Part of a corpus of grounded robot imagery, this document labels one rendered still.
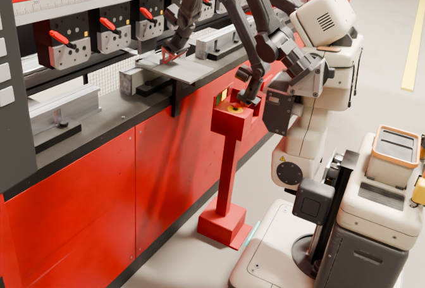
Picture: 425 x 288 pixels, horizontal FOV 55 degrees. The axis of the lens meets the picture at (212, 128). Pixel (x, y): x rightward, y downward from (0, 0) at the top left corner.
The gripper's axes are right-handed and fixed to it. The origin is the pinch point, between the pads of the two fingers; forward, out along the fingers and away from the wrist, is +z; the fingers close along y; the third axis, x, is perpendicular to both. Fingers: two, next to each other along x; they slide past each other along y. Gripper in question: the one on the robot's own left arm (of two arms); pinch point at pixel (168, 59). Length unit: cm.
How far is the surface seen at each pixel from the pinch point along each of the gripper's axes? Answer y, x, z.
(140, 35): 10.8, -10.4, -7.6
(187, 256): 2, 63, 82
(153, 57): 0.8, -6.1, 4.2
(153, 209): 13, 36, 60
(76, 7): 40.2, -17.3, -21.3
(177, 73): 6.6, 9.0, -3.3
